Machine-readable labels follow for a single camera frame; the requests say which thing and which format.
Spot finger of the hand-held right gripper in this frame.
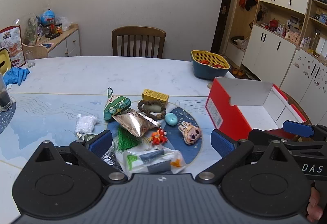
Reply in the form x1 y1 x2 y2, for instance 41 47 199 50
249 128 327 149
282 120 327 141

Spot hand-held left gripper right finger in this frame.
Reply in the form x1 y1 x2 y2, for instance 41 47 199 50
195 129 292 184

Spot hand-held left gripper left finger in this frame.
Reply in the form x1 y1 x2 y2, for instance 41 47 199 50
33 129 128 185

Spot small white plastic bag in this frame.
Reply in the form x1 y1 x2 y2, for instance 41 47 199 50
75 114 99 135

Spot cartoon face plush charm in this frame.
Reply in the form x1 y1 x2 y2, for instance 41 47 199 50
178 122 202 145

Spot green zongzi plush charm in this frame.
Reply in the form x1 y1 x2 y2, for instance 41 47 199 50
103 88 131 121

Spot white cardboard box red rim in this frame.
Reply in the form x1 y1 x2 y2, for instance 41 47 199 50
206 78 308 141

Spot teal egg-shaped toy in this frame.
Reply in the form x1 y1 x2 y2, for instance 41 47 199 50
165 112 178 126

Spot yellow carton box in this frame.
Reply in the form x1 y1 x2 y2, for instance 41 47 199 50
142 89 169 107

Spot person's right hand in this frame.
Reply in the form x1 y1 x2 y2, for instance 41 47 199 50
307 186 324 223

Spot light brown wooden chair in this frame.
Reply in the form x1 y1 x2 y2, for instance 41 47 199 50
282 90 311 141

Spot silver glitter packet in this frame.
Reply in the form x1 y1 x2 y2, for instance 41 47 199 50
102 151 123 171

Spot green tassel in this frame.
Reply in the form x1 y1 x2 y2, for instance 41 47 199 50
116 125 143 151

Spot gold foil packet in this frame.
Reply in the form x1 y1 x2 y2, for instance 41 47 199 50
112 109 161 138

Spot white cabinet with stickers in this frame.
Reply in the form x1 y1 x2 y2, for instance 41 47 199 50
280 48 327 125

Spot clear plastic bag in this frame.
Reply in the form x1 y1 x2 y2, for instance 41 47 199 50
123 149 187 180

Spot orange crab toy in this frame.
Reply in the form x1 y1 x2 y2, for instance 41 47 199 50
149 128 168 145

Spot blue bowl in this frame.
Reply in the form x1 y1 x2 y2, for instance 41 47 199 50
191 57 231 80

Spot pile of strawberries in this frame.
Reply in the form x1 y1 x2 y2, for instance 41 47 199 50
199 59 225 68

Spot white lower cabinet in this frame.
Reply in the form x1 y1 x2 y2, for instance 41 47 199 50
241 25 297 84

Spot white shoe bench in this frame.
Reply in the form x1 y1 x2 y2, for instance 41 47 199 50
225 35 247 67

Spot yellow colander basket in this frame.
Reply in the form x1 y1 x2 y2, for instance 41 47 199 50
190 50 230 69

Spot white sideboard cabinet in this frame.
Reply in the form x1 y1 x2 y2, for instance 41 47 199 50
22 23 81 59

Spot glass with dark drink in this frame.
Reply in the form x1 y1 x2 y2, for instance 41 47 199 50
0 72 13 112

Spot blue rubber gloves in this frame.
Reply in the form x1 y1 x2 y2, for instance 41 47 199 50
3 67 31 86

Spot clear drinking glass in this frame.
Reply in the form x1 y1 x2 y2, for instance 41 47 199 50
25 49 36 68

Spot dark wooden slatted chair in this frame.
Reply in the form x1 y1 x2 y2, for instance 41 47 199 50
112 26 166 58

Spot crumpled white plastic bag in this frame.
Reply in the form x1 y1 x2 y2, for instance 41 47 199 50
55 17 72 31

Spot dark glass jar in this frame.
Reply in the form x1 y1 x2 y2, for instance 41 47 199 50
44 17 56 38

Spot yellow tissue box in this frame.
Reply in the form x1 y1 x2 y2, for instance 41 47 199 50
0 48 12 75

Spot red snack bag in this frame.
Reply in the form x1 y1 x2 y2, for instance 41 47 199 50
0 25 27 69

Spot potted plant in wrapper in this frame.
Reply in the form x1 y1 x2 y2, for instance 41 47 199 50
24 13 43 44

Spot brown bead bracelet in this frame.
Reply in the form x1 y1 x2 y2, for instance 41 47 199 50
137 100 166 120

